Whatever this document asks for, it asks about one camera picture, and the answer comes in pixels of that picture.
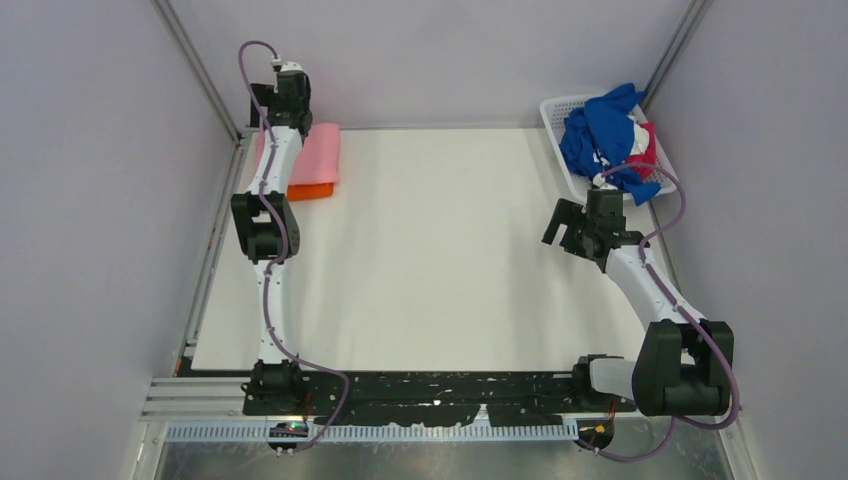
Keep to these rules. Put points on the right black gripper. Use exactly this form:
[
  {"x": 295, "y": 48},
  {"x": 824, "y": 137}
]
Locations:
[{"x": 565, "y": 211}]

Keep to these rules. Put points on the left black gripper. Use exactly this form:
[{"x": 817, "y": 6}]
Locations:
[{"x": 266, "y": 98}]

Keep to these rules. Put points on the pink t shirt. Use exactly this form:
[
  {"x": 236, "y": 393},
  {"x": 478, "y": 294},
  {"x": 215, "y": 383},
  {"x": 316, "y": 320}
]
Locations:
[{"x": 314, "y": 156}]

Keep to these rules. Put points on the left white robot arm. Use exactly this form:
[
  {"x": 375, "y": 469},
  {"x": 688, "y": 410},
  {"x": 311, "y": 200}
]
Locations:
[{"x": 268, "y": 233}]

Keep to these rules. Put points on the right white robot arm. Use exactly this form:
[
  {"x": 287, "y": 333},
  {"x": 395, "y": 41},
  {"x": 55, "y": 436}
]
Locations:
[{"x": 684, "y": 365}]

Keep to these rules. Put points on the folded orange t shirt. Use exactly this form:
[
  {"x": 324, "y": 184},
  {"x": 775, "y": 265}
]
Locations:
[{"x": 310, "y": 192}]

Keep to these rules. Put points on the blue t shirt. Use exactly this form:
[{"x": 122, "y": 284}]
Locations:
[{"x": 599, "y": 136}]

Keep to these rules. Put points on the red white t shirt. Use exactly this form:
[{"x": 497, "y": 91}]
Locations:
[{"x": 643, "y": 150}]

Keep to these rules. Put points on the white plastic basket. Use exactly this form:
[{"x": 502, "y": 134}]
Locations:
[{"x": 554, "y": 111}]

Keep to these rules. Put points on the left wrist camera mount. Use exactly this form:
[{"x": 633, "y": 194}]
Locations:
[{"x": 279, "y": 65}]

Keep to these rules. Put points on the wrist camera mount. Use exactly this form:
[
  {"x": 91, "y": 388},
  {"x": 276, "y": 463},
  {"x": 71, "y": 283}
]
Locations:
[
  {"x": 279, "y": 65},
  {"x": 601, "y": 182}
]

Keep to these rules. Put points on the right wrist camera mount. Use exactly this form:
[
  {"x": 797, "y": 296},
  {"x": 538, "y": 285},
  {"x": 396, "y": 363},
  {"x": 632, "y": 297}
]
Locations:
[{"x": 601, "y": 182}]

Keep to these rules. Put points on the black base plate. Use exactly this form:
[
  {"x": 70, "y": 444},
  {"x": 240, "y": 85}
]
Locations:
[{"x": 431, "y": 399}]

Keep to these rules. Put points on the white slotted cable duct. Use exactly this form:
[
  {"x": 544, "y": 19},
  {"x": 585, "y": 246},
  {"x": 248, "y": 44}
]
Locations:
[{"x": 270, "y": 431}]

